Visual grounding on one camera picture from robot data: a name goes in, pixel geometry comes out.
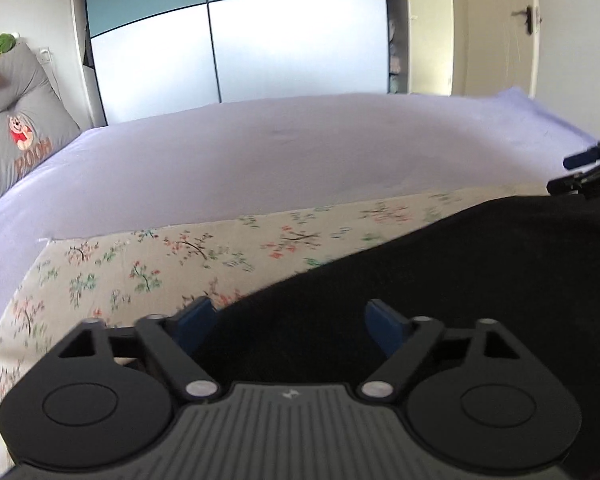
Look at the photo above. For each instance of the cream door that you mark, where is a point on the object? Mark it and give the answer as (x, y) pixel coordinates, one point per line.
(500, 50)

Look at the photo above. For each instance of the grey pillow with bear print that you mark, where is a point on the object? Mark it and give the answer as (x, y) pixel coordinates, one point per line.
(30, 90)

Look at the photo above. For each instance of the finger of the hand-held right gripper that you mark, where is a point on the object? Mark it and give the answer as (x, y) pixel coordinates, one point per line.
(597, 182)
(580, 160)

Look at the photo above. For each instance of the white wall socket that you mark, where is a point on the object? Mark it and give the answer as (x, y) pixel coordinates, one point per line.
(45, 55)

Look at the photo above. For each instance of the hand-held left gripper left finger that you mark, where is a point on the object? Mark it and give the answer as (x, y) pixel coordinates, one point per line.
(196, 324)

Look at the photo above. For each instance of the bed with purple sheet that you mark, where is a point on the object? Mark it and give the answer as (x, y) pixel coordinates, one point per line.
(280, 160)

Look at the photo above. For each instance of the wardrobe with sliding doors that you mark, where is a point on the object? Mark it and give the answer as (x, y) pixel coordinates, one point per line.
(280, 35)

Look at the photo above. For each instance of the black pants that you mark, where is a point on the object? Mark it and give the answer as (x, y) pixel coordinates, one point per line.
(430, 265)

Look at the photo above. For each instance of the floral printed bed cloth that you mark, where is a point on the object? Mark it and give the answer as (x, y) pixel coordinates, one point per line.
(130, 270)

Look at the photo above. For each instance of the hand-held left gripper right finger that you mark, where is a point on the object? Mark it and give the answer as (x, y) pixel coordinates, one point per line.
(382, 329)

